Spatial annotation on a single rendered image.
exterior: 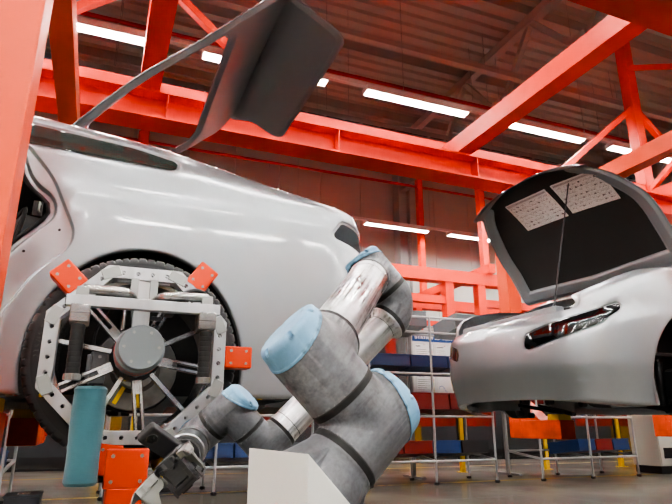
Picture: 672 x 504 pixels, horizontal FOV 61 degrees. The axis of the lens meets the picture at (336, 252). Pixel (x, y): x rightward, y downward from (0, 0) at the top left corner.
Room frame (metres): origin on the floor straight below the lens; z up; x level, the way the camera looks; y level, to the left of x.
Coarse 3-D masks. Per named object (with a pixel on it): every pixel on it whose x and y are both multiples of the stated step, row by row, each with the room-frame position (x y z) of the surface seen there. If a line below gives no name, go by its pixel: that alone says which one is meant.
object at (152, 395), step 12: (168, 348) 2.35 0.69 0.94; (108, 360) 2.26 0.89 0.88; (156, 372) 2.33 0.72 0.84; (168, 372) 2.35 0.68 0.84; (108, 384) 2.26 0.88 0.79; (144, 384) 2.27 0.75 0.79; (168, 384) 2.35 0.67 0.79; (120, 396) 2.28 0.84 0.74; (144, 396) 2.32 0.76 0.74; (156, 396) 2.33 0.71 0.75; (120, 408) 2.28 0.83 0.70; (144, 408) 2.32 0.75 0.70
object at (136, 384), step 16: (128, 288) 1.90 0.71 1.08; (160, 288) 1.88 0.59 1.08; (64, 320) 1.77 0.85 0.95; (96, 320) 1.82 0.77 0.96; (192, 320) 2.03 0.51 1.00; (64, 336) 1.92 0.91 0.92; (112, 336) 1.84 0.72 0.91; (112, 352) 1.85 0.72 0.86; (96, 368) 1.83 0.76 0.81; (112, 368) 1.85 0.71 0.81; (176, 368) 1.92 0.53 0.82; (64, 384) 1.80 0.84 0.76; (80, 384) 1.82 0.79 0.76; (160, 384) 1.91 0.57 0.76; (176, 400) 1.93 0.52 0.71; (192, 400) 1.95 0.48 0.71
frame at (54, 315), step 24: (192, 288) 1.83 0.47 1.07; (48, 312) 1.68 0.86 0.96; (48, 336) 1.68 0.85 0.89; (216, 336) 1.87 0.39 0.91; (48, 360) 1.68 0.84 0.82; (216, 360) 1.87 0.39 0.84; (48, 384) 1.68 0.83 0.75; (216, 384) 1.87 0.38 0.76; (192, 408) 1.84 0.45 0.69; (120, 432) 1.77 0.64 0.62; (168, 432) 1.82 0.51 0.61
